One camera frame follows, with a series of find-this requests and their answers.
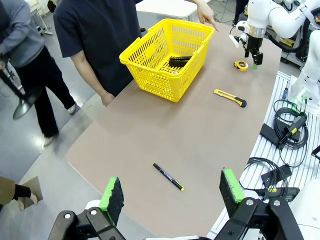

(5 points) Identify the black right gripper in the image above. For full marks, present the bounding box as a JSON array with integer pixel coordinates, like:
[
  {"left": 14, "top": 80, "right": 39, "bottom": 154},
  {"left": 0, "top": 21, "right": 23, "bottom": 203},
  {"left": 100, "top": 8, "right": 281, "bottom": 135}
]
[{"left": 244, "top": 36, "right": 264, "bottom": 71}]

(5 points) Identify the person in black T-shirt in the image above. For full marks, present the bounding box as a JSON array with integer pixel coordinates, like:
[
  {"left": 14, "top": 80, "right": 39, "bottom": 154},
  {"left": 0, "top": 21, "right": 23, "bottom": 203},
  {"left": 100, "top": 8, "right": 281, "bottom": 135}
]
[{"left": 53, "top": 0, "right": 145, "bottom": 97}]

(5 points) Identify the black braided cable hose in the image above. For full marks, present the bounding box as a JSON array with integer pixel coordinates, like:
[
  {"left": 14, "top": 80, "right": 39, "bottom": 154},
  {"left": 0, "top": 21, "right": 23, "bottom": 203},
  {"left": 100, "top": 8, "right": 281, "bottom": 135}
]
[{"left": 268, "top": 12, "right": 320, "bottom": 54}]

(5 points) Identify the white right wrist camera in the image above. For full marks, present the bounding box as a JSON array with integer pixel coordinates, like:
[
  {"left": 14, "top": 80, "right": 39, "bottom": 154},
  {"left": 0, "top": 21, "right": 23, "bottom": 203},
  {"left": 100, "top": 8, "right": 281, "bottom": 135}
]
[{"left": 227, "top": 32, "right": 249, "bottom": 49}]

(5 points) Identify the yellow black utility knife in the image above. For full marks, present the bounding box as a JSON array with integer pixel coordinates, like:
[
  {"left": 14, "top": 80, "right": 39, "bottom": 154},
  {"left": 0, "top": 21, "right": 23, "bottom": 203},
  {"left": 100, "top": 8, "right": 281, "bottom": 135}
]
[{"left": 213, "top": 88, "right": 248, "bottom": 109}]

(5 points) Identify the person's right forearm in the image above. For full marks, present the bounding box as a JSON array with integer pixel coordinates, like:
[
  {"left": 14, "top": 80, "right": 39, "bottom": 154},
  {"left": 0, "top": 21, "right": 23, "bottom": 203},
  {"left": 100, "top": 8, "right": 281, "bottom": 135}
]
[{"left": 69, "top": 48, "right": 111, "bottom": 98}]

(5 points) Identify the flat black box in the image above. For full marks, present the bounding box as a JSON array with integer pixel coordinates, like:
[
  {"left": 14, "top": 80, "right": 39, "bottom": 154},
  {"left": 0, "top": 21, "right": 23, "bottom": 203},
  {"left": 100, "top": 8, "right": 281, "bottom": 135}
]
[{"left": 259, "top": 123, "right": 282, "bottom": 146}]

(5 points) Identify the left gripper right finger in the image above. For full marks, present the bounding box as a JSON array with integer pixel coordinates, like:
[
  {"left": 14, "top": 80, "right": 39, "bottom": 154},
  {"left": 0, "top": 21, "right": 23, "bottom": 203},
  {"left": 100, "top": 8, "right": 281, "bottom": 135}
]
[{"left": 217, "top": 168, "right": 305, "bottom": 240}]

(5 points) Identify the large white table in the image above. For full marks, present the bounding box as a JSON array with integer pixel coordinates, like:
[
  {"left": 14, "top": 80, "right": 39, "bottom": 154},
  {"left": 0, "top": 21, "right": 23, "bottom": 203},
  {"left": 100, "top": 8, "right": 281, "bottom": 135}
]
[{"left": 136, "top": 0, "right": 199, "bottom": 22}]

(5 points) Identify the yellow tape measure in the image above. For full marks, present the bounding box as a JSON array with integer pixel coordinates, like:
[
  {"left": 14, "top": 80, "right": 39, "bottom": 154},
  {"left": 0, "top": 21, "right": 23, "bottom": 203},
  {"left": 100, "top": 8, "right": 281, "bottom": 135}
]
[{"left": 233, "top": 60, "right": 249, "bottom": 73}]

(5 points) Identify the person's left hand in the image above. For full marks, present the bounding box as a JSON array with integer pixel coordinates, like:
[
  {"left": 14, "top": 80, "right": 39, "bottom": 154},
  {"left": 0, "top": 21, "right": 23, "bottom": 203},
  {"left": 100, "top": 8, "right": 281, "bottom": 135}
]
[{"left": 196, "top": 0, "right": 220, "bottom": 33}]

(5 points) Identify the black stapler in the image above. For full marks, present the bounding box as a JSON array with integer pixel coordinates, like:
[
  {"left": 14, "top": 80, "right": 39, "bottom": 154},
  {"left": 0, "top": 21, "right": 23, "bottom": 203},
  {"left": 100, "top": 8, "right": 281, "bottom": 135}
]
[{"left": 167, "top": 55, "right": 193, "bottom": 68}]

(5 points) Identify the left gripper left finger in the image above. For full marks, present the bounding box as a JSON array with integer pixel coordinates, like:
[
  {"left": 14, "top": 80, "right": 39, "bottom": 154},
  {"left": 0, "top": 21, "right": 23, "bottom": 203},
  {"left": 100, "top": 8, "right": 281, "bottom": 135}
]
[{"left": 47, "top": 176, "right": 126, "bottom": 240}]

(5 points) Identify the bystander bare hand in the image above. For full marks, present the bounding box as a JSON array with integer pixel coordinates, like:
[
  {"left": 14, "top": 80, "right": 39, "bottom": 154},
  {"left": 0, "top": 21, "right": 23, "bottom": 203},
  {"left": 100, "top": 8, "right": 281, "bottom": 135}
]
[{"left": 16, "top": 192, "right": 39, "bottom": 211}]

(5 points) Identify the black pen yellow cap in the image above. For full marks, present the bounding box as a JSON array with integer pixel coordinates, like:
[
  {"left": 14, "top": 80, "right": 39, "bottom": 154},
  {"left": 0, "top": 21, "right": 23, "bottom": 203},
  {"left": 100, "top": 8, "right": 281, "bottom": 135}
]
[{"left": 152, "top": 162, "right": 185, "bottom": 192}]

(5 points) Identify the black connector yellow label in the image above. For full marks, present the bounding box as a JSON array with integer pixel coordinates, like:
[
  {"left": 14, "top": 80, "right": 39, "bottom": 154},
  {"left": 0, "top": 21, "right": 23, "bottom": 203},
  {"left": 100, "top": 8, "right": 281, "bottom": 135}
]
[
  {"left": 278, "top": 111, "right": 308, "bottom": 151},
  {"left": 257, "top": 186, "right": 301, "bottom": 201}
]

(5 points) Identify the forearm in brown sleeve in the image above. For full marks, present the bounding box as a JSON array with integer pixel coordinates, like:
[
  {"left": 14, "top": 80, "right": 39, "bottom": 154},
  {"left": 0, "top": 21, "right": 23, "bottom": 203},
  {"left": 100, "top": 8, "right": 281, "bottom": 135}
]
[{"left": 0, "top": 176, "right": 32, "bottom": 212}]

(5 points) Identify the coiled black cable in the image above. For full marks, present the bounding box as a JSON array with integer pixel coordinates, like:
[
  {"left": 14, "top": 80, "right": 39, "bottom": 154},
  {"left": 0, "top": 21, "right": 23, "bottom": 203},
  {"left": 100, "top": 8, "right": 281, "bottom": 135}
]
[
  {"left": 273, "top": 99, "right": 310, "bottom": 168},
  {"left": 243, "top": 156, "right": 288, "bottom": 201}
]

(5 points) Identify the yellow plastic shopping basket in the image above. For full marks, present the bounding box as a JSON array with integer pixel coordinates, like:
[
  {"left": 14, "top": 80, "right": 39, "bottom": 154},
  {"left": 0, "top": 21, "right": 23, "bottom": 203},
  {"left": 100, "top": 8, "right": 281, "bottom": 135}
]
[{"left": 118, "top": 18, "right": 216, "bottom": 103}]

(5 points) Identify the brown cardboard sheet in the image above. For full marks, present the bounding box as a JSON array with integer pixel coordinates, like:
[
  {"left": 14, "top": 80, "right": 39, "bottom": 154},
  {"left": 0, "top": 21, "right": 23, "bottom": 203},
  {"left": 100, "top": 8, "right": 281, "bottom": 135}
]
[{"left": 21, "top": 176, "right": 44, "bottom": 210}]

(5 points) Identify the bystander in grey sweater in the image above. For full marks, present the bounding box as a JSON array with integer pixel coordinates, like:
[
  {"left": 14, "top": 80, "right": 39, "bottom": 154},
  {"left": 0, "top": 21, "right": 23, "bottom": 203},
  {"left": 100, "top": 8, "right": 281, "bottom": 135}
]
[{"left": 0, "top": 0, "right": 76, "bottom": 148}]

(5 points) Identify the person's right hand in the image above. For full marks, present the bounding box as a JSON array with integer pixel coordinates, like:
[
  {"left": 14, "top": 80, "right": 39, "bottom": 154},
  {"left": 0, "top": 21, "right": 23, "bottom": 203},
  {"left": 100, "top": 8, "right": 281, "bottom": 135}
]
[{"left": 100, "top": 91, "right": 116, "bottom": 107}]

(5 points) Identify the black metal plate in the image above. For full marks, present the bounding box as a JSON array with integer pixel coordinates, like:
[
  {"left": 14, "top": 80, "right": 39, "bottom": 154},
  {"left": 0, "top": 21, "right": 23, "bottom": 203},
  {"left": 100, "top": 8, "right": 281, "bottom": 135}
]
[{"left": 261, "top": 164, "right": 293, "bottom": 188}]

